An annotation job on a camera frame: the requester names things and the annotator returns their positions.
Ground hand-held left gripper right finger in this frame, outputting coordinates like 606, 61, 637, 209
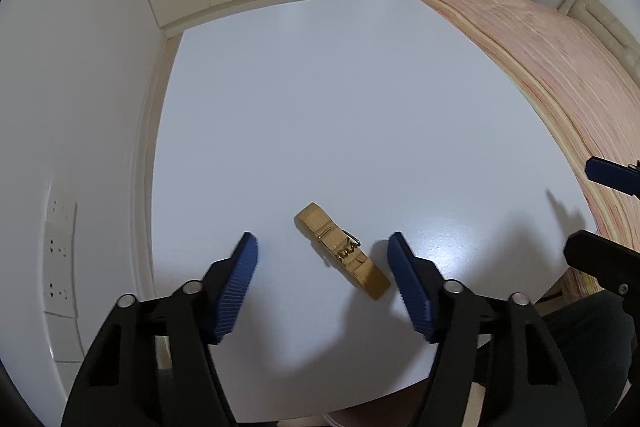
388, 232, 588, 427

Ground person's dark trousers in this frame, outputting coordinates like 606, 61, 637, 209
540, 289, 640, 427

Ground wooden clothespin half with spring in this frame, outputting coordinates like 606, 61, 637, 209
294, 203, 391, 301

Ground white wall socket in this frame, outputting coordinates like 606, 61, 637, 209
47, 191, 78, 229
43, 273, 79, 320
44, 224, 77, 277

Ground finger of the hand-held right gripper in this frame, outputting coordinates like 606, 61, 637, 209
563, 229, 640, 299
584, 156, 640, 196

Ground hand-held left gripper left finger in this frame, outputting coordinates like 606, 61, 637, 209
62, 232, 259, 427

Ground beige padded headboard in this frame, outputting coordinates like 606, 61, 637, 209
557, 0, 640, 74

